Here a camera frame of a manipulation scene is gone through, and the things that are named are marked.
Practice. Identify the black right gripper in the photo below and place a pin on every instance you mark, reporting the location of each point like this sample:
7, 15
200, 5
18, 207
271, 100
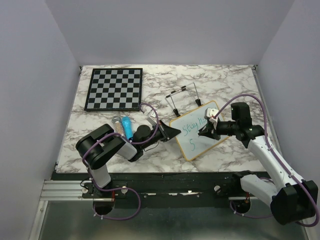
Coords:
208, 130

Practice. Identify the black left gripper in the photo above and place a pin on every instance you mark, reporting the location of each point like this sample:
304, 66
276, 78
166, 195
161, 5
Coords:
166, 132

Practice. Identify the yellow framed whiteboard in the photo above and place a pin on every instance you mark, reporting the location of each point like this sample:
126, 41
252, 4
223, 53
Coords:
191, 144

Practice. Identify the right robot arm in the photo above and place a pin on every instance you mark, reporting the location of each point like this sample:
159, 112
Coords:
290, 197

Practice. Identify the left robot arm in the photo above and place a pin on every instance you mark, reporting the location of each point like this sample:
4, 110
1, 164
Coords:
99, 146

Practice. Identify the blue toy microphone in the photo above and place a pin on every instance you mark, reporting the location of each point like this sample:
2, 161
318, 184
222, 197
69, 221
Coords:
127, 127

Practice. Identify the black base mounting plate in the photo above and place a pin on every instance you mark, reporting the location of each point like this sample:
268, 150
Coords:
160, 190

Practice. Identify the black white chessboard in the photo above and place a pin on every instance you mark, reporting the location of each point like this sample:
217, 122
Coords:
114, 89

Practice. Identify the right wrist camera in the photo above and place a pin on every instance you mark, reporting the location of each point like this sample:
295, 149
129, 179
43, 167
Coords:
210, 115

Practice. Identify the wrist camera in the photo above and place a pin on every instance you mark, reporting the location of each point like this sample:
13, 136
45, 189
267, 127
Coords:
210, 115
151, 117

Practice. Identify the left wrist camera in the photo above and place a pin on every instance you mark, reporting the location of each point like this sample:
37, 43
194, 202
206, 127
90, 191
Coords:
151, 117

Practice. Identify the wire whiteboard stand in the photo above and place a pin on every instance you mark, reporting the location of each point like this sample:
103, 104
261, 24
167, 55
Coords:
188, 91

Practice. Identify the aluminium rail frame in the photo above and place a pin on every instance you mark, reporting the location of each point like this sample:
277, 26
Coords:
61, 216

